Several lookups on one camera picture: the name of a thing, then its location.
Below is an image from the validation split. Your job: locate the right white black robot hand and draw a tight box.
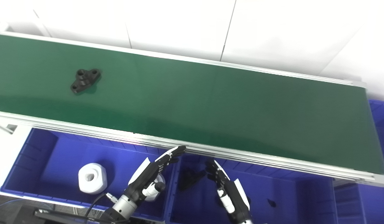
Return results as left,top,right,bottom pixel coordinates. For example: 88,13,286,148
205,160,252,223

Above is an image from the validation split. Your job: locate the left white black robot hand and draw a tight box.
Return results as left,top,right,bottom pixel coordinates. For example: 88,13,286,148
126,145,187,204

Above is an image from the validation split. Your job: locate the black flanged part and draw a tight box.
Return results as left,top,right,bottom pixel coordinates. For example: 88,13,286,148
70,68,101,94

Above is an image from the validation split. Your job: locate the white hexagonal part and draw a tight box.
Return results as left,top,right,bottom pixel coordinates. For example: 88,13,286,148
78,163,107,194
145,174,166,202

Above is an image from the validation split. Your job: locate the blue bin with black parts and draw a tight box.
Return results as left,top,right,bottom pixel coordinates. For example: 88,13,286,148
167,154,339,224

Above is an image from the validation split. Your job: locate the green conveyor belt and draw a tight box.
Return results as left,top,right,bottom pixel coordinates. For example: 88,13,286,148
0,30,384,188
0,34,384,175

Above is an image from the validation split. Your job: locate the blue bin with white parts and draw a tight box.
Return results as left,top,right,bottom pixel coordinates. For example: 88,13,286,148
0,127,180,222

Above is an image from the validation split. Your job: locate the aluminium conveyor support leg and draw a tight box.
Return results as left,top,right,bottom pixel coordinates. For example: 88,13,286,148
0,121,18,135

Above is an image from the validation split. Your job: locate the long empty blue bin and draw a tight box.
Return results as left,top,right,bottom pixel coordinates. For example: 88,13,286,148
334,100,384,224

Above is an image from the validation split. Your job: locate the black bracket part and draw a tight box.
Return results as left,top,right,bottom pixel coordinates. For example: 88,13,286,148
179,168,207,192

